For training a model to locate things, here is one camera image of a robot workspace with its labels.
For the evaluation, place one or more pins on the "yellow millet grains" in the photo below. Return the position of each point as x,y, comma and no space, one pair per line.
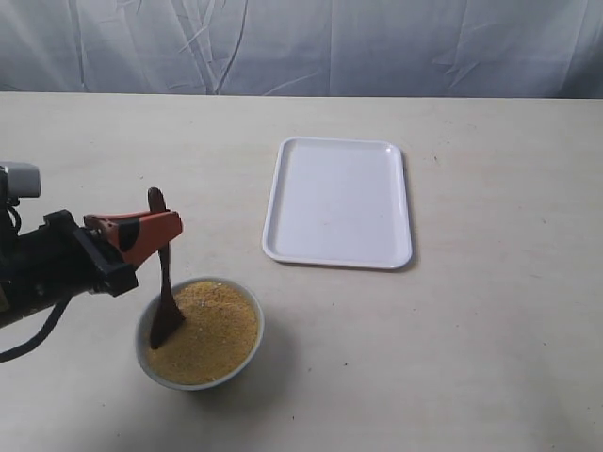
217,336

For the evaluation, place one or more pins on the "white ceramic bowl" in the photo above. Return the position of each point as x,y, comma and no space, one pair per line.
143,330

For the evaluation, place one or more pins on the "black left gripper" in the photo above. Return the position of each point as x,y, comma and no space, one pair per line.
61,260

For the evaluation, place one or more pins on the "dark red wooden spoon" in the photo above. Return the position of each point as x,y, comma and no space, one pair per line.
168,318

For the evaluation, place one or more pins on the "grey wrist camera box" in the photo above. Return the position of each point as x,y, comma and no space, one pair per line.
22,180

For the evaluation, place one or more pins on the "white rectangular plastic tray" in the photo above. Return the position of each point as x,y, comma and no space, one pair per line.
339,202

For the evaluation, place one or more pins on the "grey-white backdrop curtain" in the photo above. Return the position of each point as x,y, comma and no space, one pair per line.
550,49

